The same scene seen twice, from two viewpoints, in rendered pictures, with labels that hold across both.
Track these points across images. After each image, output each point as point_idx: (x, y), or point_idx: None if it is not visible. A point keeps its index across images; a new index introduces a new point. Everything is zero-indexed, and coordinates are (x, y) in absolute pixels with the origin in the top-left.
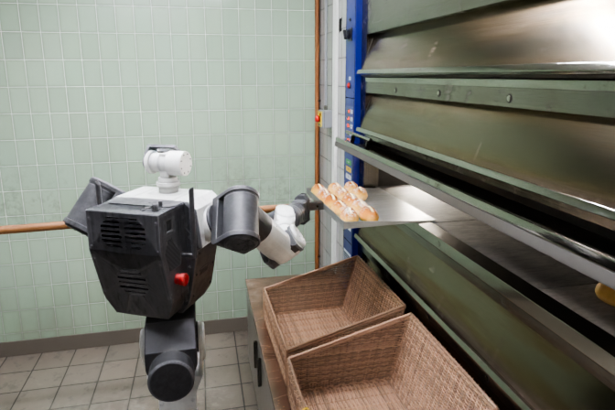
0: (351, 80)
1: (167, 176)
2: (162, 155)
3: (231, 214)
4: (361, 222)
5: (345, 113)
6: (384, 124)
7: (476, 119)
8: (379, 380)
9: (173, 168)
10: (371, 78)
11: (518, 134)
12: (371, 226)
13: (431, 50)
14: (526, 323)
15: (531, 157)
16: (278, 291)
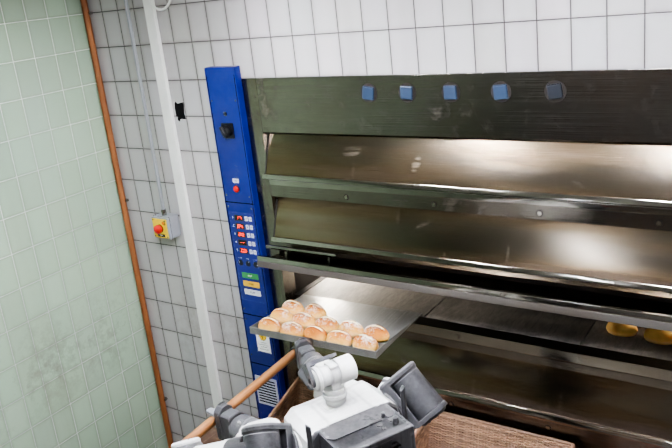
0: (242, 184)
1: (340, 386)
2: (334, 368)
3: (421, 394)
4: (384, 345)
5: (229, 220)
6: (330, 231)
7: (491, 226)
8: None
9: (351, 376)
10: (285, 181)
11: (551, 239)
12: (390, 344)
13: (414, 165)
14: (588, 373)
15: (574, 256)
16: None
